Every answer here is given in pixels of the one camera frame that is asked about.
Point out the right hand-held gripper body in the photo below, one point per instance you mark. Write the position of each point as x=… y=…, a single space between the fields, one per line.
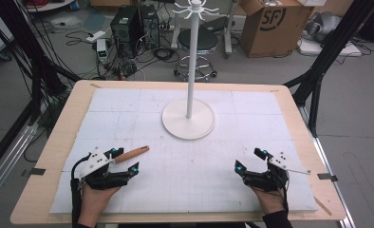
x=267 y=180

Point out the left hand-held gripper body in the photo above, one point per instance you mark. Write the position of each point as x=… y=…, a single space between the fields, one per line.
x=96 y=161

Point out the person's right hand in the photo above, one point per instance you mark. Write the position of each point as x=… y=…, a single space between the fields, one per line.
x=272 y=201

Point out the person's left hand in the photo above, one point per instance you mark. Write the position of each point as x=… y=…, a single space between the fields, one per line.
x=91 y=202

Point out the white grid mat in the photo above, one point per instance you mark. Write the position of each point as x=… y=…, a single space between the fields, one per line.
x=188 y=177

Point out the black tape strip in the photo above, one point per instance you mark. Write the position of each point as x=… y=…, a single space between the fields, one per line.
x=36 y=171
x=327 y=177

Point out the white hook stand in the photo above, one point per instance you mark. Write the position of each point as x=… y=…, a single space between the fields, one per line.
x=188 y=122

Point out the white power supply unit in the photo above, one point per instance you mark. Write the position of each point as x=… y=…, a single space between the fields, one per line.
x=102 y=50

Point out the white power strip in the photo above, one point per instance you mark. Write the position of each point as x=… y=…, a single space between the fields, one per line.
x=96 y=36

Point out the large black computer tower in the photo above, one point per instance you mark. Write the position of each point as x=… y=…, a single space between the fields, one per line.
x=125 y=30

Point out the white flat board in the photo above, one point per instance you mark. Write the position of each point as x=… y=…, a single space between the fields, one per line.
x=327 y=49

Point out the cardboard box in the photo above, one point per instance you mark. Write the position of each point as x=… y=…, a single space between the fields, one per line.
x=272 y=30

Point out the black round stool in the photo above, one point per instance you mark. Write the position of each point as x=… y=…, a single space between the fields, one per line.
x=202 y=39

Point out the white metal stand leg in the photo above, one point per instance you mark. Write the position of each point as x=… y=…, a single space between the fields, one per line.
x=228 y=28

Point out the slim black computer tower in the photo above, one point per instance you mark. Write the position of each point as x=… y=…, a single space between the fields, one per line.
x=150 y=25

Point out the aluminium rail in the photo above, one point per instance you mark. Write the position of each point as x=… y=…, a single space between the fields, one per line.
x=329 y=164
x=8 y=164

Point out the black metal frame strut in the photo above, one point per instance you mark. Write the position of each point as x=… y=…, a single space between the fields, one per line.
x=327 y=53
x=33 y=63

